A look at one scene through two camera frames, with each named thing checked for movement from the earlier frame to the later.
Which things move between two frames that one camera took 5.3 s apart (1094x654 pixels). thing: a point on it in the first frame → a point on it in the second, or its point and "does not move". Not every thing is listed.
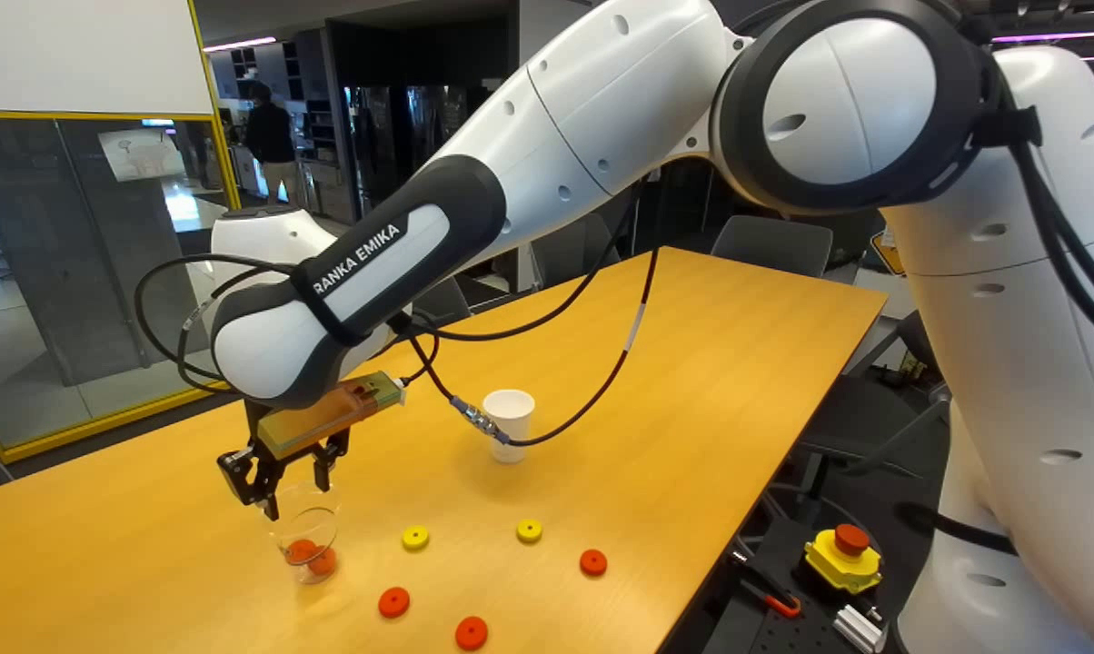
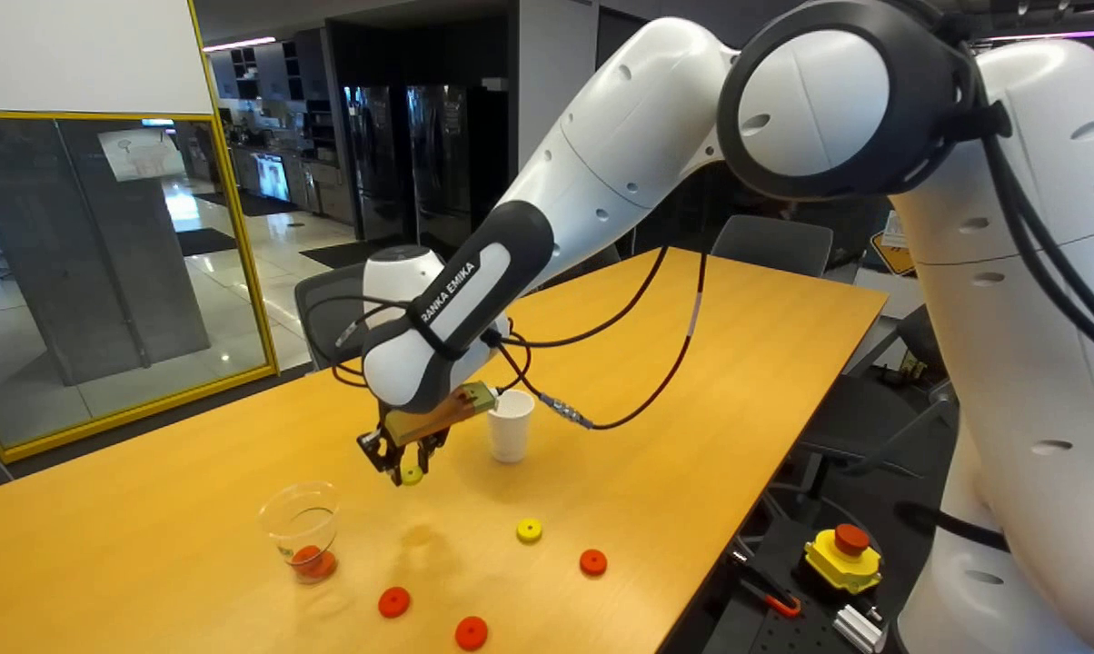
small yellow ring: (416, 539) → (414, 472)
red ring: (395, 599) does not move
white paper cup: (512, 410) does not move
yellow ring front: (530, 531) does not move
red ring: (325, 559) does not move
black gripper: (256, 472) → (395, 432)
